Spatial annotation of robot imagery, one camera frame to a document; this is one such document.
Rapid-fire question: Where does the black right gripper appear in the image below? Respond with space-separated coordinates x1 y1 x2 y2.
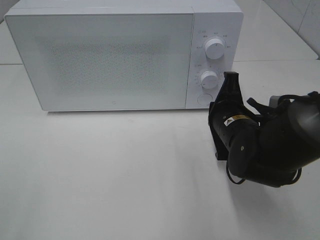
208 71 250 161

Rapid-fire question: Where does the white dial knob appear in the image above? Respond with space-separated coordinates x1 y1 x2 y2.
200 70 219 89
204 37 226 60

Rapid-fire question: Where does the round white door button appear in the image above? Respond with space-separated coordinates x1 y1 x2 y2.
197 93 213 106

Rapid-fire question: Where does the white microwave door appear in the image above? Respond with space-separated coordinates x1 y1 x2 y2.
6 14 193 111

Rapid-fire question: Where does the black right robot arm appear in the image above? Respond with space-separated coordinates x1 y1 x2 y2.
208 71 320 188

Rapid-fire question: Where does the white microwave oven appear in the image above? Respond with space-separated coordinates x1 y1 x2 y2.
4 0 244 111

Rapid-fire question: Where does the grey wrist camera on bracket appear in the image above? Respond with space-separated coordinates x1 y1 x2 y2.
268 95 281 109

